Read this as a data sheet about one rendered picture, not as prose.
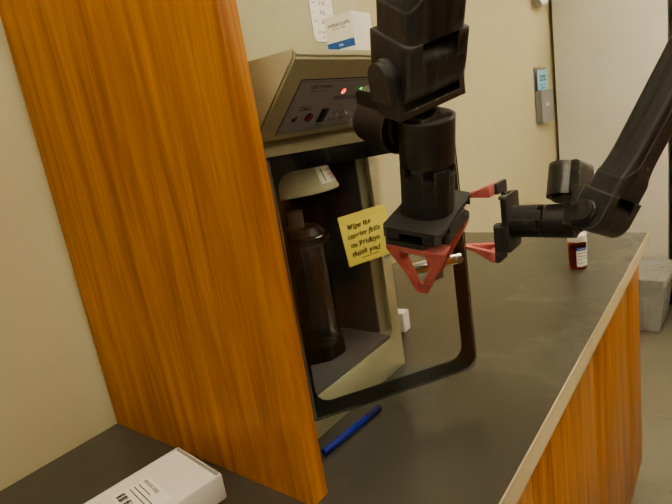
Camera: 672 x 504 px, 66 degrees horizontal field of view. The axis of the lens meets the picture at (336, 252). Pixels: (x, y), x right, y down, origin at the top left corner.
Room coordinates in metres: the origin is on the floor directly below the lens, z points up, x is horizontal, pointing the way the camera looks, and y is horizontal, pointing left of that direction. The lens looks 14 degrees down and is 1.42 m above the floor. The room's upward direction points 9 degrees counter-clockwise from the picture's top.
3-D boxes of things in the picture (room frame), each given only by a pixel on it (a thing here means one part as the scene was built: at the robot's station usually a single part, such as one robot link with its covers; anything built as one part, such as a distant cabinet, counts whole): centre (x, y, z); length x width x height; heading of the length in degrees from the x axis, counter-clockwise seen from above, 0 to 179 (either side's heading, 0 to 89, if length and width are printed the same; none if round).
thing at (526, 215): (0.88, -0.34, 1.20); 0.07 x 0.07 x 0.10; 50
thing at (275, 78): (0.79, -0.04, 1.46); 0.32 x 0.12 x 0.10; 141
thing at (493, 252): (0.93, -0.28, 1.17); 0.09 x 0.07 x 0.07; 50
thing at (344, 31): (0.82, -0.07, 1.54); 0.05 x 0.05 x 0.06; 52
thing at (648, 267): (2.98, -1.65, 0.17); 0.60 x 0.42 x 0.33; 49
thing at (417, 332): (0.75, -0.06, 1.19); 0.30 x 0.01 x 0.40; 107
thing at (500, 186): (0.93, -0.28, 1.24); 0.09 x 0.07 x 0.07; 50
